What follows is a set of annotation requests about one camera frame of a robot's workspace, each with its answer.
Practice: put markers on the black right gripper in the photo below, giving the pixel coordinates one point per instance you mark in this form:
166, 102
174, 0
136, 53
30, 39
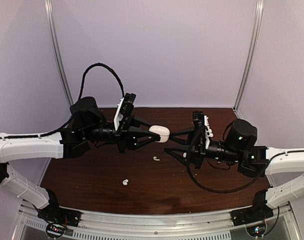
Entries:
197, 142

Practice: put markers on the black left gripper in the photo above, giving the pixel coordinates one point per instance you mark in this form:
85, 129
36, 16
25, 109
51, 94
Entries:
124, 137

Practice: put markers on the cream rounded earbud charging case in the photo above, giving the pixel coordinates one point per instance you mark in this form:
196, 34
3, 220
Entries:
162, 131

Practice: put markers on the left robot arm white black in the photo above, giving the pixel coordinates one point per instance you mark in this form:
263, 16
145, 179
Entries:
87, 126

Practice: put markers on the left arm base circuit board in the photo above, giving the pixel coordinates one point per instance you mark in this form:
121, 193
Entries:
55, 230

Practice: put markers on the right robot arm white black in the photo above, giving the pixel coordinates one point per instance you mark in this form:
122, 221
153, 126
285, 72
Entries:
238, 148

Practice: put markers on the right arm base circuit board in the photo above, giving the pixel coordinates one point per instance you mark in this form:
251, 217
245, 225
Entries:
256, 231

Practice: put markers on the white clip-on earbud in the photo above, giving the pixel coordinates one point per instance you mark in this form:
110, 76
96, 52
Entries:
125, 182

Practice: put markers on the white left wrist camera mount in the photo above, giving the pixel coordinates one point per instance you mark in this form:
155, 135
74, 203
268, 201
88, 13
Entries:
124, 109

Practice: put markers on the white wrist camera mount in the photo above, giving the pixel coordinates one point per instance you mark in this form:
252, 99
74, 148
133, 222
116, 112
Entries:
201, 121
124, 109

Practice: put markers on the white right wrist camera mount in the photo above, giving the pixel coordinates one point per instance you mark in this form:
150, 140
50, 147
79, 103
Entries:
201, 121

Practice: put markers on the aluminium front frame rail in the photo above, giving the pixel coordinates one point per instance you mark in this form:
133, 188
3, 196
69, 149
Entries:
213, 225

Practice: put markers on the left aluminium corner post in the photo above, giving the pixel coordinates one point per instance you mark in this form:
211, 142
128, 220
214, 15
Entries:
56, 50

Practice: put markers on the aluminium corner post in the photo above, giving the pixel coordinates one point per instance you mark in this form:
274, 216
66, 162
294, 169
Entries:
56, 50
256, 29

